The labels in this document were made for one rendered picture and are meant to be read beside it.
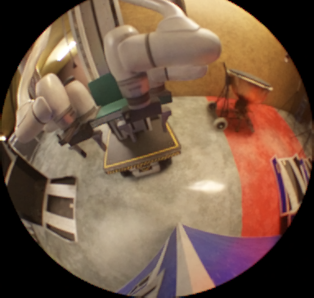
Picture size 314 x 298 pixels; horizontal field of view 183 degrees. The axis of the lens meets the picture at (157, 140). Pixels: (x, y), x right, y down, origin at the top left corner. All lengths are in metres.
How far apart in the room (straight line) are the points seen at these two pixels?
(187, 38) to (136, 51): 0.11
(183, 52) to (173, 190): 0.95
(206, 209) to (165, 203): 0.38
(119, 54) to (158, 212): 1.00
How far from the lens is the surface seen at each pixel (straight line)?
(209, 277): 0.15
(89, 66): 0.77
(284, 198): 1.58
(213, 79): 2.34
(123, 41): 0.26
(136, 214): 1.01
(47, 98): 0.37
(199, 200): 0.97
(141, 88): 0.27
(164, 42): 0.22
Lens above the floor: 0.94
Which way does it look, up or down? 47 degrees down
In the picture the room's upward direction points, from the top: 15 degrees counter-clockwise
